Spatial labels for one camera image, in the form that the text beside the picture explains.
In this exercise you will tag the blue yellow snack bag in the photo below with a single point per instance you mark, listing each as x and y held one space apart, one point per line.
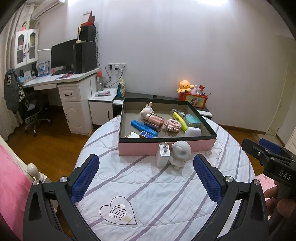
121 89

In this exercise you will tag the white desk with drawers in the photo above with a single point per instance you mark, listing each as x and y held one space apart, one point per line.
74 109

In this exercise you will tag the cream wooden bedpost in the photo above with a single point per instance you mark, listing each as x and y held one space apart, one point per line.
34 171

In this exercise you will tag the small blue card box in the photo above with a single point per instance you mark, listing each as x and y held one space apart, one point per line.
148 134

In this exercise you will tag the pink hair claw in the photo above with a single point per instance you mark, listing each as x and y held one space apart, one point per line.
172 125

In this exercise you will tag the black computer tower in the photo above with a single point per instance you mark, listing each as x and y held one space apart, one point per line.
85 58

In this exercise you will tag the clear bottle with orange cap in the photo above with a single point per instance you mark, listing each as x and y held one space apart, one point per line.
100 81

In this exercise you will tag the red printed toy box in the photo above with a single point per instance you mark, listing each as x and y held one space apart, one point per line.
195 100

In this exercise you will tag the silver metal clip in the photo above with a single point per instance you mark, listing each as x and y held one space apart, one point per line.
179 112

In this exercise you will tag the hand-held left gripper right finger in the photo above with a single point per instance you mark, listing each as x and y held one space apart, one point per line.
208 180

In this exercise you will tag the black speaker box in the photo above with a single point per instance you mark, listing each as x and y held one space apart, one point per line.
89 33

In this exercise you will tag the low dark-topped bench cabinet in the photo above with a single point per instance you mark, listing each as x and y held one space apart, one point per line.
136 95

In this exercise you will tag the orange octopus plush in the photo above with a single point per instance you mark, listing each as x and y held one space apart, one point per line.
185 86

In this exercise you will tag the rose gold metal canister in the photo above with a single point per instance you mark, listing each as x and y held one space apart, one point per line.
155 121

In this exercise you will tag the white rounded case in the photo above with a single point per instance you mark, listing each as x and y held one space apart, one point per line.
193 132

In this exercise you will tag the pink box with dark rim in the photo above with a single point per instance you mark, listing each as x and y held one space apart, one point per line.
138 149

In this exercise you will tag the red folder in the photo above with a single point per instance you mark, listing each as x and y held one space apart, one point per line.
89 20

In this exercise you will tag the teal round clear case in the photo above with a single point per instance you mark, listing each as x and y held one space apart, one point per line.
192 120

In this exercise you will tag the blue white box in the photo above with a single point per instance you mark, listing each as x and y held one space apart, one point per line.
43 68

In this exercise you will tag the white air conditioner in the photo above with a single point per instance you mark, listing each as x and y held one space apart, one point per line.
48 9

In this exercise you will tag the pink paper sheets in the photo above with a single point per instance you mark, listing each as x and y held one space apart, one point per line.
63 76

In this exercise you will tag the white astronaut figurine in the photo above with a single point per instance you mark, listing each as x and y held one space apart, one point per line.
181 153

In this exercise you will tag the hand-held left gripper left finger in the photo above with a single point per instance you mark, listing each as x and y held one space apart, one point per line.
84 180

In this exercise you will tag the white glass-door cupboard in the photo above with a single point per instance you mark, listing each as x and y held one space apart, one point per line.
25 48

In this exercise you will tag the pink plush toy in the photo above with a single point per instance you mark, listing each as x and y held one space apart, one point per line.
194 90

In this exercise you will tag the white wall power outlet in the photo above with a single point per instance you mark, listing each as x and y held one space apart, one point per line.
118 66

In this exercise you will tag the white hair clip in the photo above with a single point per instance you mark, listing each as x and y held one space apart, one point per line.
131 135

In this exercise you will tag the pink doll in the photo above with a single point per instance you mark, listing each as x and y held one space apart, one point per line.
23 26

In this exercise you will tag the pink blanket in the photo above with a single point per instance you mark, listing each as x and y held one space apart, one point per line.
11 185

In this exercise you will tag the small white cabinet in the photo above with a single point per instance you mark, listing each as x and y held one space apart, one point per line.
101 111

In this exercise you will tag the small cream desk lamp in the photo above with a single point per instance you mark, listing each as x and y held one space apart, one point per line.
79 34

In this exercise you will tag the yellow highlighter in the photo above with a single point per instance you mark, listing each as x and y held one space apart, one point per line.
181 122

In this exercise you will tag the person's right hand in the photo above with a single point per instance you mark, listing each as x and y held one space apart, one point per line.
284 205

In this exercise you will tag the white plug charger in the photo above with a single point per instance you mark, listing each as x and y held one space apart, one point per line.
163 157

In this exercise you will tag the blue highlighter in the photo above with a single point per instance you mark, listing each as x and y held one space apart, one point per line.
137 124

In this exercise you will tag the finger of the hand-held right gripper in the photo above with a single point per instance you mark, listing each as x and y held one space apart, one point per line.
254 148
270 145

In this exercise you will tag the black office chair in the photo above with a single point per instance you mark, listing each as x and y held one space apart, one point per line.
34 106

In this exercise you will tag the white rabbit figurine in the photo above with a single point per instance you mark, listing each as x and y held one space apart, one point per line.
146 112

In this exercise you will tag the pink printed cloth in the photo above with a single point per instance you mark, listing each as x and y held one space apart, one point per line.
266 180

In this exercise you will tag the black white patterned jacket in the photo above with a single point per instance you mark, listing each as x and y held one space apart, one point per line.
11 90

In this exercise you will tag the black computer monitor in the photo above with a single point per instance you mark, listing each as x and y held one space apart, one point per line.
62 54

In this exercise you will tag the pink white packet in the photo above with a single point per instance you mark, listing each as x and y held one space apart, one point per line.
104 93

